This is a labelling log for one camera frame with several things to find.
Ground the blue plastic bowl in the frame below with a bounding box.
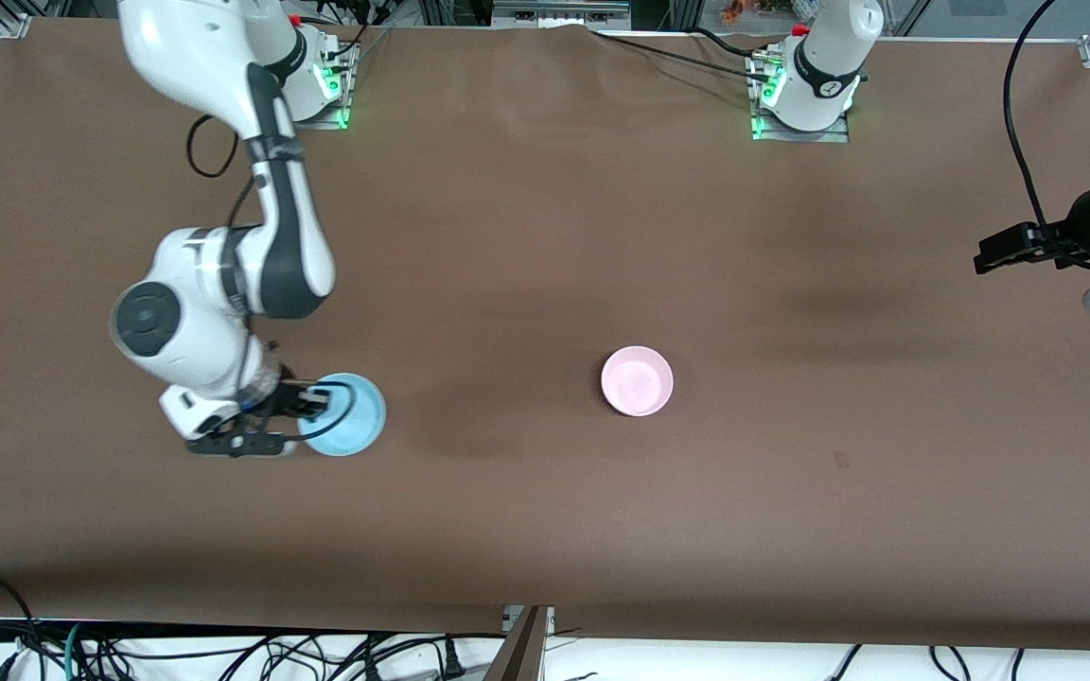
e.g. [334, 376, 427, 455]
[297, 373, 387, 458]

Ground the pink plastic bowl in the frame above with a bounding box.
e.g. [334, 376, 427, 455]
[600, 345, 675, 417]

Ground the brown table cloth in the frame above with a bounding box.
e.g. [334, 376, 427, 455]
[0, 17, 1090, 654]

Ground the grey metal box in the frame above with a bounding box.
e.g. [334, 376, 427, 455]
[493, 0, 631, 29]

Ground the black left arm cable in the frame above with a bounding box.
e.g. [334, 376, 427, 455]
[1003, 0, 1090, 271]

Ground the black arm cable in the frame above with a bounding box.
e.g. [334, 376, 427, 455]
[187, 113, 357, 431]
[1003, 0, 1090, 271]

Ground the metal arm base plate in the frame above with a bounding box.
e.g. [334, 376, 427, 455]
[748, 49, 852, 145]
[290, 43, 361, 131]

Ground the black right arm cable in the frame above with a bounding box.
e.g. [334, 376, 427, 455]
[187, 113, 357, 431]

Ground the aluminium profile post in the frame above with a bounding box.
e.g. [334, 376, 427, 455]
[483, 605, 555, 681]

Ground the aluminium frame corner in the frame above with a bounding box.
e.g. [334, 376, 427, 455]
[0, 0, 37, 41]

